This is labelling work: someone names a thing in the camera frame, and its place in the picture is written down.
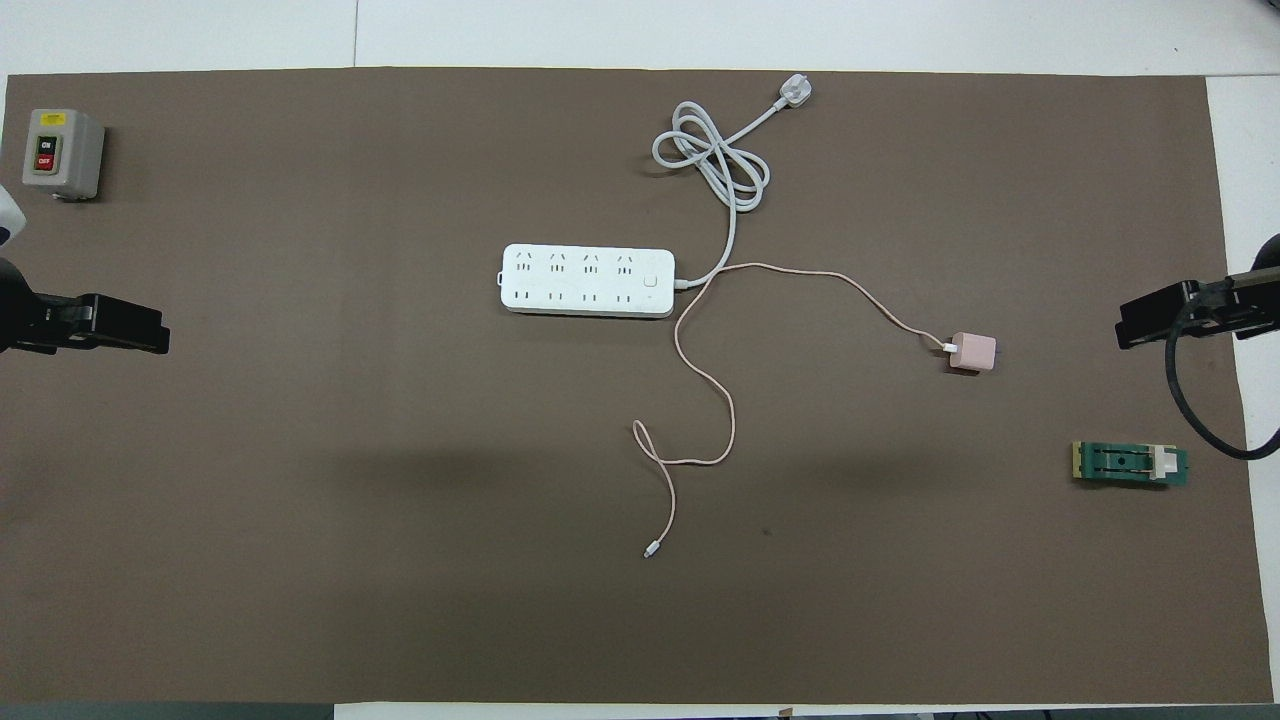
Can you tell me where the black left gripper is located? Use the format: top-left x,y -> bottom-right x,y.
0,258 -> 171,356

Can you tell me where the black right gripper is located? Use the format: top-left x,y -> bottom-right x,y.
1115,234 -> 1280,351

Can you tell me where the pink charger block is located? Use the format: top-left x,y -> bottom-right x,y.
947,331 -> 997,374

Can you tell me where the pink charging cable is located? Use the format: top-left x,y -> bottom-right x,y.
633,262 -> 959,559

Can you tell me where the white power strip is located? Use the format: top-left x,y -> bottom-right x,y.
499,244 -> 677,319

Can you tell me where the green circuit board module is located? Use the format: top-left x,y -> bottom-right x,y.
1071,441 -> 1190,491

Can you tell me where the brown table mat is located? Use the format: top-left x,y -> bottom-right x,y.
0,68 -> 1273,704

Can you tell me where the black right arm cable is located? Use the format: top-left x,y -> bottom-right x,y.
1165,268 -> 1280,461

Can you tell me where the grey on-off switch box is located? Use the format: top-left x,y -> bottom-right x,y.
22,108 -> 106,201

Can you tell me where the white power cord with plug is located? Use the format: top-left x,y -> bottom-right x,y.
652,74 -> 813,291

